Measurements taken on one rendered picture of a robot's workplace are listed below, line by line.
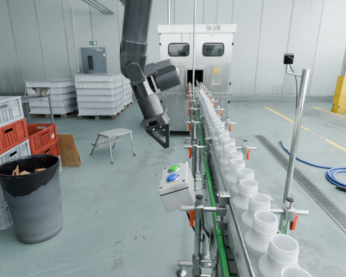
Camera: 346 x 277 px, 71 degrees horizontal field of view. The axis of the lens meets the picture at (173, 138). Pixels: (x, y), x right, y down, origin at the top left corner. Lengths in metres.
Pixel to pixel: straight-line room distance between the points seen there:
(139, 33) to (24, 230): 2.02
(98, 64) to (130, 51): 10.28
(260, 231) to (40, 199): 1.92
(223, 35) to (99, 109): 3.72
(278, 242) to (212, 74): 4.45
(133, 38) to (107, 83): 6.07
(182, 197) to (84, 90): 6.32
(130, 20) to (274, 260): 0.50
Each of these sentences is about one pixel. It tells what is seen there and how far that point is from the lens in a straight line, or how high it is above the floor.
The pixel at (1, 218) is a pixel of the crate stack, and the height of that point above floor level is 0.12.
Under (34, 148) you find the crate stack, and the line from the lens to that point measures 3.12.
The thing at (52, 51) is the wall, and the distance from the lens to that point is 11.69.
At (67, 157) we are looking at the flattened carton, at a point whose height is 0.15.
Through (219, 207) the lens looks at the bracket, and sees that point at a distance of 0.59.
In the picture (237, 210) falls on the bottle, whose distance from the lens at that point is 0.54.
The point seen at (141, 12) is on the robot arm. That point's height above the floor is 1.50.
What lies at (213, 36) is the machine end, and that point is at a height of 1.90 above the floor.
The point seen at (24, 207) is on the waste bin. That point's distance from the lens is 2.23.
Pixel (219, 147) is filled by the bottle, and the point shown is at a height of 1.13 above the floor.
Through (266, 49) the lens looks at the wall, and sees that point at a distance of 10.71.
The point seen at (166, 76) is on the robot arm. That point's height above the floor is 1.37.
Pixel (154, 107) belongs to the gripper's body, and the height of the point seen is 1.29.
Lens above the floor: 1.40
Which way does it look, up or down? 17 degrees down
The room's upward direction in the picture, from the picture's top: straight up
